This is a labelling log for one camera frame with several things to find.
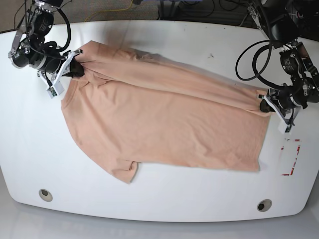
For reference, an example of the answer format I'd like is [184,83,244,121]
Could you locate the black cable on image-right arm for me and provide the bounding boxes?
[235,0,297,90]

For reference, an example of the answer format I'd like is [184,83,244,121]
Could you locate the red tape rectangle marker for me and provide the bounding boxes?
[278,138,302,176]

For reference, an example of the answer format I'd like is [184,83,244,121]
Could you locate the wrist camera, image-left gripper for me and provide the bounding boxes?
[46,82,64,99]

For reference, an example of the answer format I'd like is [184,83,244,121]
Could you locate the peach t-shirt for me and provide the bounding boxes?
[61,41,270,183]

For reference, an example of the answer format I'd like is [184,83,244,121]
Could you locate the wrist camera, image-right gripper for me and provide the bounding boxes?
[278,120,294,134]

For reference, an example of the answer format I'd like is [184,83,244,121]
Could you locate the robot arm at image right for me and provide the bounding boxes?
[248,0,319,128]

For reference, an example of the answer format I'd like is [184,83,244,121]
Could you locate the right table grommet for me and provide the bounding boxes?
[257,199,272,212]

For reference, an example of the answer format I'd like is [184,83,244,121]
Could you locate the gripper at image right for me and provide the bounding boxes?
[257,89,308,124]

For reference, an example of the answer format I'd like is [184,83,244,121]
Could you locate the black floor cables top left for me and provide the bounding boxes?
[13,0,73,29]

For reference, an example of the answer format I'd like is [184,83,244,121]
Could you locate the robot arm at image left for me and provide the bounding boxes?
[8,0,84,88]

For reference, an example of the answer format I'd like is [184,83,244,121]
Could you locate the left table grommet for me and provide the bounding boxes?
[39,189,53,202]

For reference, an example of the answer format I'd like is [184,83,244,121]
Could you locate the black floor cables top right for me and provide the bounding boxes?
[158,0,319,28]

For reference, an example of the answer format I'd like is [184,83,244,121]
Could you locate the yellow cable on floor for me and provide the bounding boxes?
[84,0,135,22]

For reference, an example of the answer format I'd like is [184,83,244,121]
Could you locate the black floor cables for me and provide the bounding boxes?
[13,0,73,29]
[158,0,319,28]

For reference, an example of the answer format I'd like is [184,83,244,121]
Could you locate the black cable on image-left arm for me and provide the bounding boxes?
[23,0,73,83]

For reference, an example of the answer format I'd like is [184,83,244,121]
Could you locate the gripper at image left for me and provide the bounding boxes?
[37,49,85,86]

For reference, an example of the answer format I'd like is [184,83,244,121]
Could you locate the table grommet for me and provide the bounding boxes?
[39,189,53,202]
[257,199,272,212]

